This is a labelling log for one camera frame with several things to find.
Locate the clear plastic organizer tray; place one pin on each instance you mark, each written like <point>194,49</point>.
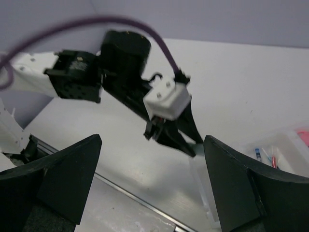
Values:
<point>292,157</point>

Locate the dark blue gel pen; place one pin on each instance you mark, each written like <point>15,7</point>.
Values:
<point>258,155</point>

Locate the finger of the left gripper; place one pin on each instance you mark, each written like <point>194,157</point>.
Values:
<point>169,136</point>

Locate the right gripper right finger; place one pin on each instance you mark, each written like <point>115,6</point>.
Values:
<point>248,200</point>

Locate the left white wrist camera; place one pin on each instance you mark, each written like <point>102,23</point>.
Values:
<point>167,100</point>

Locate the silver foil tape sheet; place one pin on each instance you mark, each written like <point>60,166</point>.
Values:
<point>110,208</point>

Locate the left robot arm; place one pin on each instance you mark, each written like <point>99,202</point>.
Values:
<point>71,75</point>

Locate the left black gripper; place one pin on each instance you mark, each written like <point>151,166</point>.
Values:
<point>122,60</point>

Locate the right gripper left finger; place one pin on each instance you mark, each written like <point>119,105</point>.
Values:
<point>49,194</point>

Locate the light blue gel pen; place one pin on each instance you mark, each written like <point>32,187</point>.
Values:
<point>267,155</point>

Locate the red gel pen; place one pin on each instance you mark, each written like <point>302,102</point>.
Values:
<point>274,162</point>

